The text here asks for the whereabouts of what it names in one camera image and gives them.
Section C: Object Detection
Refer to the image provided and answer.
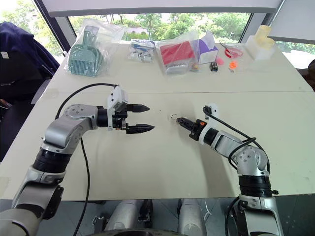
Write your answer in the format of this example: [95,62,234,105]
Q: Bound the purple and white tissue box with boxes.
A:
[196,30,220,65]

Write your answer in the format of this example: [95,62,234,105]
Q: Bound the red item in plastic bag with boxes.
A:
[157,40,199,76]

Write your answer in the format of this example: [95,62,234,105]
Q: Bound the dark office chair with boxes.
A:
[0,73,52,163]

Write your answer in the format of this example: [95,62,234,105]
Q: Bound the silver robot leg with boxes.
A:
[177,198,210,236]
[104,199,154,233]

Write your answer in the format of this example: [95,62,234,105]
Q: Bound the white foam block with cups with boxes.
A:
[245,24,277,61]

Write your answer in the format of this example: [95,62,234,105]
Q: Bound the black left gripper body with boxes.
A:
[111,102,130,135]

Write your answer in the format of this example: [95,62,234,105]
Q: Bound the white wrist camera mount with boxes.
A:
[106,86,129,131]
[198,103,220,146]

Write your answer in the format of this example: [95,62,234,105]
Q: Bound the red tool in clear bag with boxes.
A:
[219,42,245,59]

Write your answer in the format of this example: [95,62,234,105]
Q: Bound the bag of small white parts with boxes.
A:
[127,38,156,64]

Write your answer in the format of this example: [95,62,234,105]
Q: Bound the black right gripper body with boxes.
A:
[189,118,207,142]

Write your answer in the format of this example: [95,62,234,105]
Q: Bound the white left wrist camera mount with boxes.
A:
[106,86,129,131]

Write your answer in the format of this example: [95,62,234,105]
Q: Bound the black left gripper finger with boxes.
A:
[126,124,156,135]
[126,104,151,114]

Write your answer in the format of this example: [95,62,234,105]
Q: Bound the teal dustpan in plastic bag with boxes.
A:
[63,18,125,78]

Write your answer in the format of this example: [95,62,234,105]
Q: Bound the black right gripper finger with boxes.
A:
[176,117,195,126]
[177,121,194,133]

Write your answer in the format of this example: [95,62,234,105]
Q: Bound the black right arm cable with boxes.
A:
[202,106,272,173]

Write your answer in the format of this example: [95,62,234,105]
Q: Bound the dark rounded robot torso edge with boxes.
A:
[102,228,179,236]

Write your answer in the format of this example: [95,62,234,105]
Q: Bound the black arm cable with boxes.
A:
[55,83,120,236]
[202,106,272,173]

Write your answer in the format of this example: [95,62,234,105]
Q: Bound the dark blue jacket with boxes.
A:
[0,21,61,105]

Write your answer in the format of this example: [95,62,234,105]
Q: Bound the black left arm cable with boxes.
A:
[55,83,120,236]

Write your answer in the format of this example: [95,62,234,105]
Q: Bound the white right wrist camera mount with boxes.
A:
[198,103,220,146]

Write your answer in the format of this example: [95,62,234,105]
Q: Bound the dark object at table edge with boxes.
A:
[302,58,315,93]

